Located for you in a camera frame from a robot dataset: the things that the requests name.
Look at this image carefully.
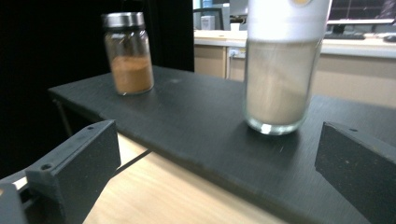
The black shelf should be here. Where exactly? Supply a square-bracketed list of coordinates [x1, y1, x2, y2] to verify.
[48, 64, 396, 224]

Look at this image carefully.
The black keyboard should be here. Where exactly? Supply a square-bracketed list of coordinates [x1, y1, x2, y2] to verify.
[323, 32, 367, 41]

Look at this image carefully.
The dark monitor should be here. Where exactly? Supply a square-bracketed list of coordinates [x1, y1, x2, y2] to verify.
[192, 7, 232, 32]

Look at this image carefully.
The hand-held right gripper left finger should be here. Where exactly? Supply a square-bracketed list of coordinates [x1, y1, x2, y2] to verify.
[25, 119, 122, 224]

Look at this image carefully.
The beige office desk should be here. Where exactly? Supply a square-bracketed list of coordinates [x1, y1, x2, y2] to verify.
[193, 29, 396, 109]

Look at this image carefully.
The glass jar of brown powder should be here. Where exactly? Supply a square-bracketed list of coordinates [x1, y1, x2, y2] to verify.
[102, 11, 155, 96]

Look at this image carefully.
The small white box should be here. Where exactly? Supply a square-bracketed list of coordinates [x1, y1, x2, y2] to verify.
[200, 15, 217, 31]

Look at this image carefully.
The computer monitor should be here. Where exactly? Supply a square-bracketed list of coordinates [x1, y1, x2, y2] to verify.
[326, 0, 396, 26]

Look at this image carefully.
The black curtain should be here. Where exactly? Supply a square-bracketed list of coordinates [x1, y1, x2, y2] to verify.
[0, 0, 195, 179]

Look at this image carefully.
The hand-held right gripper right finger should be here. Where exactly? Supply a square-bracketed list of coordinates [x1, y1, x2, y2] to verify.
[314, 121, 396, 224]

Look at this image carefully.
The white-lidded glass jar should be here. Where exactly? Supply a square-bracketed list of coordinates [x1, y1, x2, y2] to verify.
[243, 0, 332, 136]

